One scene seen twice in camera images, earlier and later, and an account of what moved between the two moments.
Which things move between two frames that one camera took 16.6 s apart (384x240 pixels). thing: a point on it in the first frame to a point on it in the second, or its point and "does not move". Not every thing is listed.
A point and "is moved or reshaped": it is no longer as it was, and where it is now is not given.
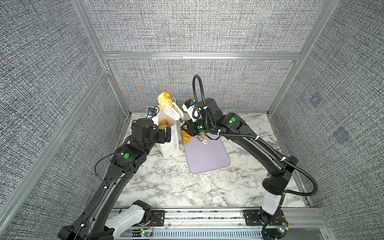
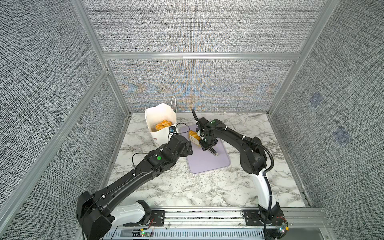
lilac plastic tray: [209, 154] does not move
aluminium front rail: [201, 223] does not move
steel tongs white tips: [173, 111] to [211, 149]
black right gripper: [191, 129] to [203, 147]
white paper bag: [168, 148] is moved or reshaped
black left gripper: [162, 138] to [185, 152]
